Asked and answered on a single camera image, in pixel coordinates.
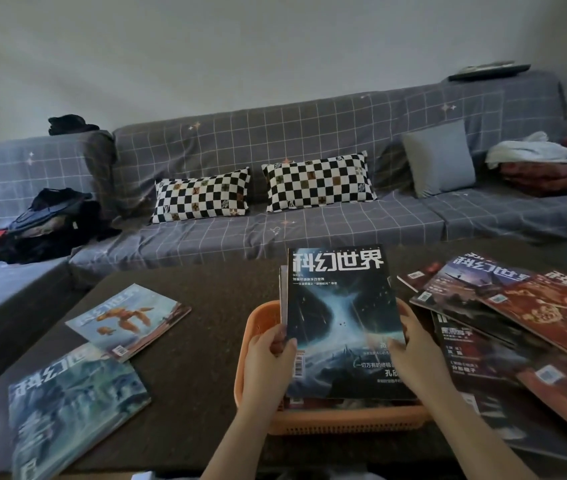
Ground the grey checked covered sofa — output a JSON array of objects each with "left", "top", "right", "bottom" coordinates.
[{"left": 0, "top": 69, "right": 567, "bottom": 411}]

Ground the folded dark red blanket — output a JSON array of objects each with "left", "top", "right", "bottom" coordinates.
[{"left": 499, "top": 155, "right": 567, "bottom": 197}]

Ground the plain grey cushion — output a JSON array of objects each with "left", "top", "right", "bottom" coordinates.
[{"left": 402, "top": 119, "right": 477, "bottom": 199}]

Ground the black crumpled garment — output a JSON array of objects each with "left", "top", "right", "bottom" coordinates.
[{"left": 47, "top": 114, "right": 100, "bottom": 137}]

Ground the black flat tray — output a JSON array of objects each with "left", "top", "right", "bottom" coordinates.
[{"left": 447, "top": 64, "right": 532, "bottom": 81}]

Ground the orange plastic basket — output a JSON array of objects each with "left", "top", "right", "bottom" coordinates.
[{"left": 233, "top": 299, "right": 432, "bottom": 435}]

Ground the person's left forearm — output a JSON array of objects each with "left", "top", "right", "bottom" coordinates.
[{"left": 201, "top": 409, "right": 274, "bottom": 480}]

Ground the person's right forearm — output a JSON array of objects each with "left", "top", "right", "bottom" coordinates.
[{"left": 428, "top": 384, "right": 527, "bottom": 480}]

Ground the dark blue vortex magazine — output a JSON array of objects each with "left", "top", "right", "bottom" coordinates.
[{"left": 286, "top": 244, "right": 414, "bottom": 401}]

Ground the heap of dark clothes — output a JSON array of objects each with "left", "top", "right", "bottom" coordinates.
[{"left": 0, "top": 188, "right": 122, "bottom": 265}]

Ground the person's left hand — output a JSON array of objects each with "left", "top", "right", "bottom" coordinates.
[{"left": 241, "top": 322, "right": 298, "bottom": 421}]

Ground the white crumpled cloth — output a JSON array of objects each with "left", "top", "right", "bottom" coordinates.
[{"left": 485, "top": 131, "right": 567, "bottom": 169}]

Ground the purple sky aircraft magazine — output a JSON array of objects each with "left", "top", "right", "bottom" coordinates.
[{"left": 410, "top": 253, "right": 534, "bottom": 345}]

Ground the thick stack of magazines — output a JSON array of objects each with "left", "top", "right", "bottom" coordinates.
[{"left": 277, "top": 264, "right": 417, "bottom": 411}]

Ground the pale booklet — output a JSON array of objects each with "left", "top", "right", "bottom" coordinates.
[{"left": 461, "top": 59, "right": 517, "bottom": 73}]

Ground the orange robot cover magazine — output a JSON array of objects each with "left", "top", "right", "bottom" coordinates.
[{"left": 65, "top": 283, "right": 192, "bottom": 363}]

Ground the blue green mountain magazine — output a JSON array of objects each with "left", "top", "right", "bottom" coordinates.
[{"left": 7, "top": 343, "right": 152, "bottom": 480}]

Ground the black white checkered pillow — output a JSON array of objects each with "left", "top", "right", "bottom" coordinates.
[
  {"left": 261, "top": 150, "right": 378, "bottom": 213},
  {"left": 151, "top": 167, "right": 252, "bottom": 225}
]

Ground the pile of magazines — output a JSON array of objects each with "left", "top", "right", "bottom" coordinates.
[{"left": 396, "top": 252, "right": 567, "bottom": 453}]

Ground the dark speckled table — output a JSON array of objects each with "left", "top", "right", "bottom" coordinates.
[{"left": 0, "top": 238, "right": 567, "bottom": 475}]

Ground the red lion cover magazine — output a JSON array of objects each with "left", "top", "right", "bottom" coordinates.
[{"left": 478, "top": 268, "right": 567, "bottom": 371}]

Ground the person's right hand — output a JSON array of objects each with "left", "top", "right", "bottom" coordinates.
[{"left": 387, "top": 299, "right": 457, "bottom": 401}]

